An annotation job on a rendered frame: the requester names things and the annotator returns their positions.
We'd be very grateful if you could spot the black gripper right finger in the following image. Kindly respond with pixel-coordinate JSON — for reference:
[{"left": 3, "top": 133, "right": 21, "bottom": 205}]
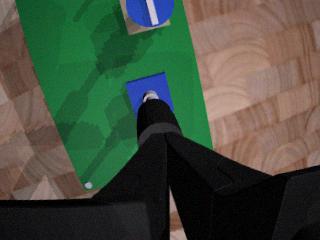
[{"left": 164, "top": 132, "right": 320, "bottom": 240}]

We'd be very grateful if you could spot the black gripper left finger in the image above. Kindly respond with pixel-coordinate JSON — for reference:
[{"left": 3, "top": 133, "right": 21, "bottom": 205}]
[{"left": 0, "top": 133, "right": 171, "bottom": 240}]

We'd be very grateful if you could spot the green circuit board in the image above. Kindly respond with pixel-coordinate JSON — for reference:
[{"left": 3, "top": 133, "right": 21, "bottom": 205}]
[{"left": 16, "top": 0, "right": 213, "bottom": 192}]

